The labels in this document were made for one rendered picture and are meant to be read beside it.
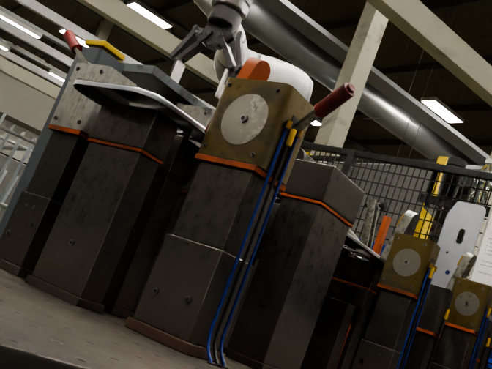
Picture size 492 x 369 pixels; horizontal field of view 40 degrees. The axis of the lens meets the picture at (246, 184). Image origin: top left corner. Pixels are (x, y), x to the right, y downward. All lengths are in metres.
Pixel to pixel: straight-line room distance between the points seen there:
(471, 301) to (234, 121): 1.01
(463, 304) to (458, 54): 4.26
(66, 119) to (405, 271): 0.74
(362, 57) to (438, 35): 4.63
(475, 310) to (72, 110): 1.08
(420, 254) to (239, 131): 0.66
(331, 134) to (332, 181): 8.70
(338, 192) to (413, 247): 0.41
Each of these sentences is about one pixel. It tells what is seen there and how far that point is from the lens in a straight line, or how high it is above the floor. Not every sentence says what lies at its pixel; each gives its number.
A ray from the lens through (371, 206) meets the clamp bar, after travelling 1.98.
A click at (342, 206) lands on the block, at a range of 1.08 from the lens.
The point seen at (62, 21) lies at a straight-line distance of 8.88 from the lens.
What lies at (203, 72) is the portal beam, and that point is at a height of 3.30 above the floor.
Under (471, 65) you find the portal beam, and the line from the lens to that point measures 5.99.
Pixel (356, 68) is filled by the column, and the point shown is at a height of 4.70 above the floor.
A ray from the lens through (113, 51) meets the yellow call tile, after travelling 1.36.
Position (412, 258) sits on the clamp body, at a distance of 1.43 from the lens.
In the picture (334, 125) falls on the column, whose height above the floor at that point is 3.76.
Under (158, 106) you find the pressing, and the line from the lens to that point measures 0.97.
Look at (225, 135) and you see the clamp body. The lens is 0.88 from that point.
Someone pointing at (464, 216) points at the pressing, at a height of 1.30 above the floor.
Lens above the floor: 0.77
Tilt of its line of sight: 10 degrees up
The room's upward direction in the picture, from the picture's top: 21 degrees clockwise
